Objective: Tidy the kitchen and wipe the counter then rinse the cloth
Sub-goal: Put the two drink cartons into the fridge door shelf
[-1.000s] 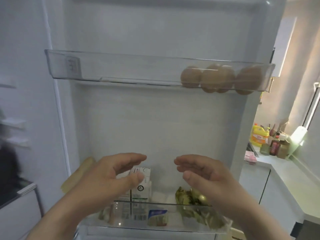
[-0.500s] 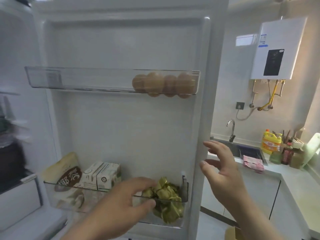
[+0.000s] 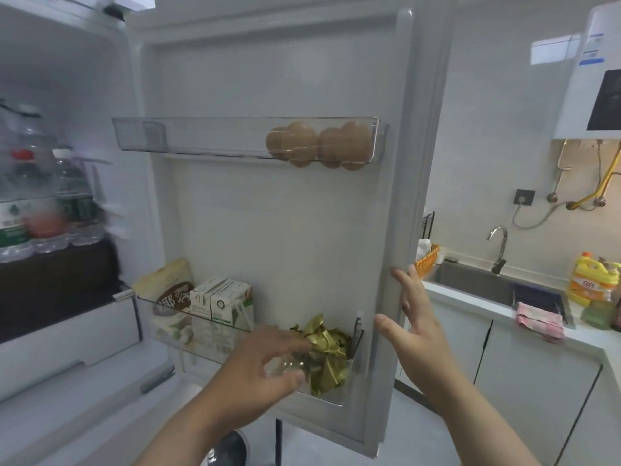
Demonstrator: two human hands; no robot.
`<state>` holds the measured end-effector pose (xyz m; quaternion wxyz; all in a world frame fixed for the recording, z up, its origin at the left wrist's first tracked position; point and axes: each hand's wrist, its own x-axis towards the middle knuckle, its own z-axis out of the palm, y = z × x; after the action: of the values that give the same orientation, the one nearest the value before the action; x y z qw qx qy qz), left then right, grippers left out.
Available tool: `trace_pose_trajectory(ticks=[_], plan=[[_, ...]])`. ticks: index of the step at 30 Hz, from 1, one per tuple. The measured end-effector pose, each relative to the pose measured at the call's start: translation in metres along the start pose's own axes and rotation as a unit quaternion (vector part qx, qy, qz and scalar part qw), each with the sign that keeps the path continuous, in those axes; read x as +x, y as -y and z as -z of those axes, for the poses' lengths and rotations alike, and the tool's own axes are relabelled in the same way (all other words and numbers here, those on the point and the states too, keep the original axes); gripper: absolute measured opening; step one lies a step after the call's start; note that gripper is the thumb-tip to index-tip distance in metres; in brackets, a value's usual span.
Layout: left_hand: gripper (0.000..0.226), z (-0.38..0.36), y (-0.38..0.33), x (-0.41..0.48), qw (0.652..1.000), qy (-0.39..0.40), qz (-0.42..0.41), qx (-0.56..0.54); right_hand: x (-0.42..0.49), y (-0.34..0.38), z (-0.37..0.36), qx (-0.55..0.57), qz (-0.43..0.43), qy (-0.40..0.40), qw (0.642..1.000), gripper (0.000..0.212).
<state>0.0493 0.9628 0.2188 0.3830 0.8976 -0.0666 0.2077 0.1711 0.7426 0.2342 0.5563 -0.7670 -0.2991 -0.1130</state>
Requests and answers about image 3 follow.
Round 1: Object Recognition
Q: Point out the person's left hand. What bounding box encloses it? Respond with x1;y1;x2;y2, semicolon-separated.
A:
205;325;317;424

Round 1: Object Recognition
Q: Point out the person's right hand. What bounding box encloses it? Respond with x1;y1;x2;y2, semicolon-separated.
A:
374;264;475;409

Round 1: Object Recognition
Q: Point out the white milk carton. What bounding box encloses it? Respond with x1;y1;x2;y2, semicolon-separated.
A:
190;278;229;335
213;281;255;335

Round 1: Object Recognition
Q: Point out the white refrigerator door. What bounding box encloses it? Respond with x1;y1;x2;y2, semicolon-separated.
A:
111;0;459;460

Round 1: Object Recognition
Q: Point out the white countertop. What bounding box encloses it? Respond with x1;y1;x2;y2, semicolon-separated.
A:
419;250;621;367

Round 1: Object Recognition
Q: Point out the deep clear door shelf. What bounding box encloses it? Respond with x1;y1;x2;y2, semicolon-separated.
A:
135;294;365;408

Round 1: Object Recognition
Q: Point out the dark round bin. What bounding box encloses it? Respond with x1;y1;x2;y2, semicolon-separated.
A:
207;429;251;466

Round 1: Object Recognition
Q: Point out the steel sink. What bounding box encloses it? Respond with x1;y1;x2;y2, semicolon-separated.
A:
426;259;577;331

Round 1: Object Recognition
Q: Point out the orange woven basket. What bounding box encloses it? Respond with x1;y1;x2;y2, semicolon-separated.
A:
413;243;441;281

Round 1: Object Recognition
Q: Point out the chrome faucet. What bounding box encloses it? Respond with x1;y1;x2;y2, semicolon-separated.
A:
486;225;509;276

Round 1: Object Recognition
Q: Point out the pink dish cloth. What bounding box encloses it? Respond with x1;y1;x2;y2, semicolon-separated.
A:
515;301;567;341

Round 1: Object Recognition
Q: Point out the brown white snack packet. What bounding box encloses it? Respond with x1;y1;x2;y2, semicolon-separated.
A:
132;258;196;343

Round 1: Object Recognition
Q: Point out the dark sink drain basket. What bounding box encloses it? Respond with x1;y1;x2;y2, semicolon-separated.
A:
510;282;565;312

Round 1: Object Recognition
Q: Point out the yellow detergent bottle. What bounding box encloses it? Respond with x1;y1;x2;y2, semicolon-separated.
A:
566;252;621;308

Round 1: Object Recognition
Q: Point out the green liquid bottle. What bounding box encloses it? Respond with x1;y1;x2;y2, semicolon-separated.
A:
580;274;618;331

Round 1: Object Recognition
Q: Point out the white refrigerator drawer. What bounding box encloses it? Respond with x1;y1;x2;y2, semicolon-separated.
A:
0;295;142;401

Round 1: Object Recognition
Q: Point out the dark refrigerator drawer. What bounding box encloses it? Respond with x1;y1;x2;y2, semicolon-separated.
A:
0;239;122;331

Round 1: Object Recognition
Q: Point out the small green label water bottle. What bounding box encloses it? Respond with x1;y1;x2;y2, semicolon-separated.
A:
52;149;107;246

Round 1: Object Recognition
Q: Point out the long clear door shelf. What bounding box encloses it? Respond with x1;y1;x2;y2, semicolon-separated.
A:
111;116;387;163

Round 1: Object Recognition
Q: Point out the red cap drink bottle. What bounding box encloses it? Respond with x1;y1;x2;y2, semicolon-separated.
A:
10;149;70;253

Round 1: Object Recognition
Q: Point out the large green label water jug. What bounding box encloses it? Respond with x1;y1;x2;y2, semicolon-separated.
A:
0;104;38;263

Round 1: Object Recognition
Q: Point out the white water heater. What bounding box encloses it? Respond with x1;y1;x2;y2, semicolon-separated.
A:
552;2;621;141

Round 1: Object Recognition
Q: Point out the white refrigerator body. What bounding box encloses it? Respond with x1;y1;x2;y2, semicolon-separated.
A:
0;0;204;466

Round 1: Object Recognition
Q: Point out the grey power cable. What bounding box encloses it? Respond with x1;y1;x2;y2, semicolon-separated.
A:
512;201;569;231

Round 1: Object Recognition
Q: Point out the metal flexible hose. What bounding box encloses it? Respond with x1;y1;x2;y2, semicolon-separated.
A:
547;139;572;205

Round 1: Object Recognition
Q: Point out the yellow gas hose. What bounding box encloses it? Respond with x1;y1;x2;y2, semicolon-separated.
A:
566;140;621;212

